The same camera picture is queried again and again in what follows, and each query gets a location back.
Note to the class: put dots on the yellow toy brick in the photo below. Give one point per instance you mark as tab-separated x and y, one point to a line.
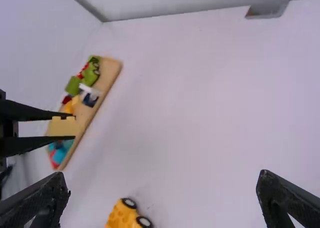
72	105

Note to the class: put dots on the green toy brick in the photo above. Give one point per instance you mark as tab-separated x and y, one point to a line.
91	74
73	85

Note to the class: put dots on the tan tray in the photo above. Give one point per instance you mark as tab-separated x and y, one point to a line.
107	72

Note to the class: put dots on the white toy brick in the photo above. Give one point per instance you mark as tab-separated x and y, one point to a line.
90	89

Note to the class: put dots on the yellow toy car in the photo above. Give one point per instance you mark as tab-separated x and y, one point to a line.
122	215

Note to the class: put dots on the dark blue toy brick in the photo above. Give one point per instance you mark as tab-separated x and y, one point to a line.
89	100

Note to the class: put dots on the red toy brick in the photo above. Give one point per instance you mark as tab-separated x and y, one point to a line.
54	163
66	99
81	72

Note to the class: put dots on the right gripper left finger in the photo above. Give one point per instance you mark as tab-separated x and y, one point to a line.
32	205

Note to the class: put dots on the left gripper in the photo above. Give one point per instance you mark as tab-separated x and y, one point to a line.
10	129

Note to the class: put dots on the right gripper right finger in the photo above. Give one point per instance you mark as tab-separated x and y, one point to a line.
287	203

